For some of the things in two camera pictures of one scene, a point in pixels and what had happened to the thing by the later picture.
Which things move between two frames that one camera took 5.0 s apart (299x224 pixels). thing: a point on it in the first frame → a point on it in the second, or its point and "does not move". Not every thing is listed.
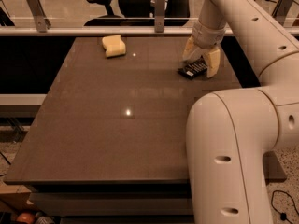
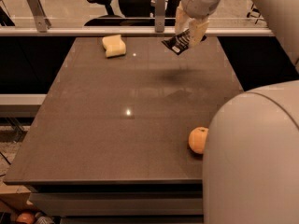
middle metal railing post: (160, 10) does not move
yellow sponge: (114, 46) does not move
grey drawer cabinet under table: (114, 203) does not move
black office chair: (137, 4) does not move
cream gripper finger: (192, 51) → (182, 19)
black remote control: (194, 69) → (178, 42)
